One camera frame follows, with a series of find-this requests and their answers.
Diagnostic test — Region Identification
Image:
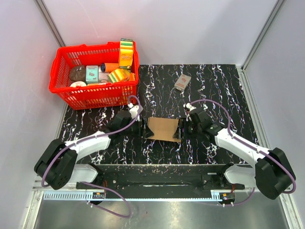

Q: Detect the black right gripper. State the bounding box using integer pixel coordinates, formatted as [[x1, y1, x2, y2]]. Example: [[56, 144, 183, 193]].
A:
[[173, 118, 202, 140]]

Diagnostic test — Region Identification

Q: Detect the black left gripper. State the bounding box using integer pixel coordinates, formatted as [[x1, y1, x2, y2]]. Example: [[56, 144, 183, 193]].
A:
[[121, 117, 154, 140]]

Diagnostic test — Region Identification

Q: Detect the brown cardboard box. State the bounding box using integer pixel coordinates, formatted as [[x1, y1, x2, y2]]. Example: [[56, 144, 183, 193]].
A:
[[148, 117, 181, 143]]

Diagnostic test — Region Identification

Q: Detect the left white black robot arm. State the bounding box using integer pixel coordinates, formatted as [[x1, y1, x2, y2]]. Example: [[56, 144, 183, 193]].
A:
[[34, 111, 154, 190]]

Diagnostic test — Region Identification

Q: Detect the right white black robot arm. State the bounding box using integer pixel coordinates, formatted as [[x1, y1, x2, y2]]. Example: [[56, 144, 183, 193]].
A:
[[173, 108, 296, 199]]

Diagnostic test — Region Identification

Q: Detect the grey card box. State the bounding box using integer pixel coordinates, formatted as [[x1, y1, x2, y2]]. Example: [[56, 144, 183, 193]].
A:
[[174, 74, 191, 92]]

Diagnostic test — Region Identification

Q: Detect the pink white flat box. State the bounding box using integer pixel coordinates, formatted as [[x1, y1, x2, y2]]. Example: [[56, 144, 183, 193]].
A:
[[98, 66, 109, 83]]

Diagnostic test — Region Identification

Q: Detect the teal small box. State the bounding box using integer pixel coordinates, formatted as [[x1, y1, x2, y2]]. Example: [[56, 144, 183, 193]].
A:
[[85, 65, 99, 84]]

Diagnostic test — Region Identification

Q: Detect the orange snack packet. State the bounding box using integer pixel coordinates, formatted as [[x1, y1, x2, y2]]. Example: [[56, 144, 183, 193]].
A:
[[129, 73, 135, 82]]

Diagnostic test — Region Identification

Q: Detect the lying yellow green sponge pack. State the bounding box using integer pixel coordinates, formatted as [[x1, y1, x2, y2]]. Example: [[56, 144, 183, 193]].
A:
[[108, 68, 131, 83]]

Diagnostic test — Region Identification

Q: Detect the red plastic shopping basket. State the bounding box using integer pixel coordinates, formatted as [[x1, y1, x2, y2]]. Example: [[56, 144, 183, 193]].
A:
[[49, 42, 140, 110]]

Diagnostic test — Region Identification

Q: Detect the orange cylinder can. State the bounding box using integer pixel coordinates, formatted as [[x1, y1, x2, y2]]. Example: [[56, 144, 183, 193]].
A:
[[101, 62, 119, 73]]

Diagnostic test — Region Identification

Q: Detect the white round tape roll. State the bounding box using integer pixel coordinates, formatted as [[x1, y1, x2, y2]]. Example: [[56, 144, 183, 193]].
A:
[[70, 81, 87, 88]]

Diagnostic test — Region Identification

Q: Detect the tall yellow green sponge pack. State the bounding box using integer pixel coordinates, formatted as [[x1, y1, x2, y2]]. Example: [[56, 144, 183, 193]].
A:
[[119, 38, 134, 70]]

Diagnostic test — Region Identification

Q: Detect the brown round bread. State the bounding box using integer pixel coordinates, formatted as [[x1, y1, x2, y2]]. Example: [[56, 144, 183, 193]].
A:
[[69, 65, 86, 82]]

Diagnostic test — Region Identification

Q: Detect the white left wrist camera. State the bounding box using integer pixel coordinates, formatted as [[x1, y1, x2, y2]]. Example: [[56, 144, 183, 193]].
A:
[[128, 103, 143, 121]]

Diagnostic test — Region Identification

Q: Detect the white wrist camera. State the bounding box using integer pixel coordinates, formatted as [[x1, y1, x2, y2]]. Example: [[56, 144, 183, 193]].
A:
[[184, 103, 196, 121], [128, 103, 143, 121]]

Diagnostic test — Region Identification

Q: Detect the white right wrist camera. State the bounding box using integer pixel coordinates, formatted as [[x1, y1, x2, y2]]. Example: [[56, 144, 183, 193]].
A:
[[184, 103, 196, 121]]

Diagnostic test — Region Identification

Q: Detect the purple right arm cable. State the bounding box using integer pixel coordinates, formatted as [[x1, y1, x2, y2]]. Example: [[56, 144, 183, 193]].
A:
[[189, 99, 297, 206]]

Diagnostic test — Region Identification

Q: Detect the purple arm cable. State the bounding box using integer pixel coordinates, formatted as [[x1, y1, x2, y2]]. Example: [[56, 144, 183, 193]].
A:
[[189, 99, 297, 206], [41, 95, 142, 218]]

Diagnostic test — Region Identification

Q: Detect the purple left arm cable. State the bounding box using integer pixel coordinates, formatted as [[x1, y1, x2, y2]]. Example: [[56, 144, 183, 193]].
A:
[[41, 95, 142, 218]]

